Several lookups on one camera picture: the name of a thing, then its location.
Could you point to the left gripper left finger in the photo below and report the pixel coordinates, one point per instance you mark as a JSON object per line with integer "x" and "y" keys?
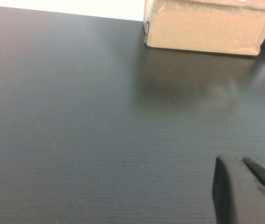
{"x": 232, "y": 198}

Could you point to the brown cardboard box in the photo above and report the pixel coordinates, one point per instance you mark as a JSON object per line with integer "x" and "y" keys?
{"x": 204, "y": 28}

